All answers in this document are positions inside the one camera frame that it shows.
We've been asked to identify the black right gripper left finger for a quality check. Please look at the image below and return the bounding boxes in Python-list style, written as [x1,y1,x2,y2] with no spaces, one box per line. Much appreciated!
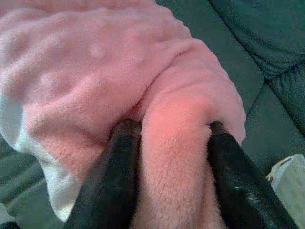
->
[63,118,144,229]

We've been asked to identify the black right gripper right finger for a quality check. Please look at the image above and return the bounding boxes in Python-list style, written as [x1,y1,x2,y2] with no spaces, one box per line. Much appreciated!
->
[206,121,299,229]

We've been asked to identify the pink fleece pillow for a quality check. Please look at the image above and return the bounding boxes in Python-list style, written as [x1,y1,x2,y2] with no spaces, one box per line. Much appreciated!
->
[0,0,247,229]

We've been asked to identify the dark green leather sofa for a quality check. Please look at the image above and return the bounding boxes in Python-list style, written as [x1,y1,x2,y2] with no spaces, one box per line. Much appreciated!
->
[0,0,305,229]

